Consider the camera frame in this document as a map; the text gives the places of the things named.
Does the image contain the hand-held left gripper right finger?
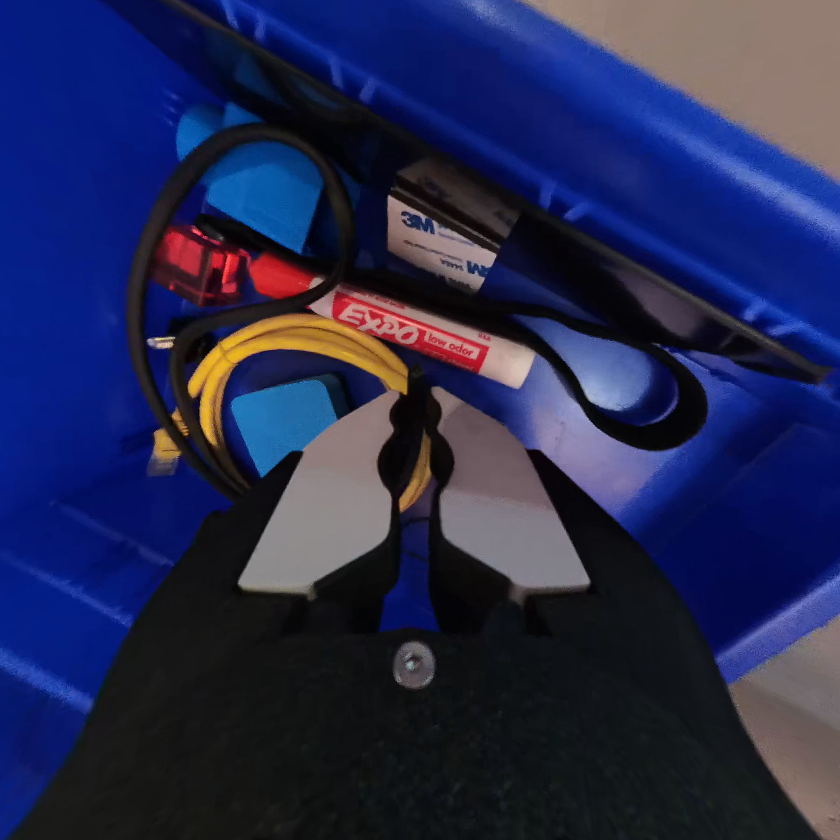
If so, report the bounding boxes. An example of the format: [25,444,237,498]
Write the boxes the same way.
[428,386,593,634]

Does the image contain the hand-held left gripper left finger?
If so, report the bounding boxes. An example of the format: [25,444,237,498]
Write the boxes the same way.
[236,390,421,634]

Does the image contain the blue whiteboard eraser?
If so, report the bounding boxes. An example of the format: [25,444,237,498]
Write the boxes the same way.
[230,374,350,478]

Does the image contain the yellow ethernet cable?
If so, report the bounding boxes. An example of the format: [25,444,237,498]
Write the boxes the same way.
[147,314,435,514]

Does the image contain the black cable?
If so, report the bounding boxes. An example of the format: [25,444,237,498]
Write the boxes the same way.
[126,123,358,501]

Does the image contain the blue storage bin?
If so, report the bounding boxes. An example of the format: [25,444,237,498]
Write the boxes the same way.
[0,0,840,840]

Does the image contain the red white marker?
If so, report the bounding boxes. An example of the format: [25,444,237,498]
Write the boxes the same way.
[249,252,536,389]

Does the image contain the blue square plastic cup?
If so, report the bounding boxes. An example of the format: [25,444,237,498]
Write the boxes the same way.
[176,101,327,256]

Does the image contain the black strap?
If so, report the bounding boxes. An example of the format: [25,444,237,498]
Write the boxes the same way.
[328,266,708,454]

